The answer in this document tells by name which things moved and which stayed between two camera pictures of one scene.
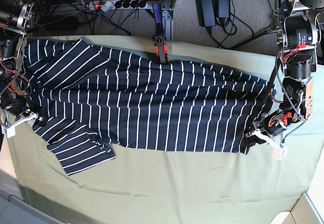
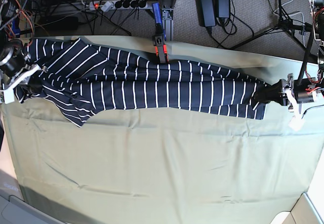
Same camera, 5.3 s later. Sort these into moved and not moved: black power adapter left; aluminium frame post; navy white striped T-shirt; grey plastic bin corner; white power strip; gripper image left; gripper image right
Moved: gripper image right; navy white striped T-shirt; gripper image left
Not moved: black power adapter left; white power strip; grey plastic bin corner; aluminium frame post
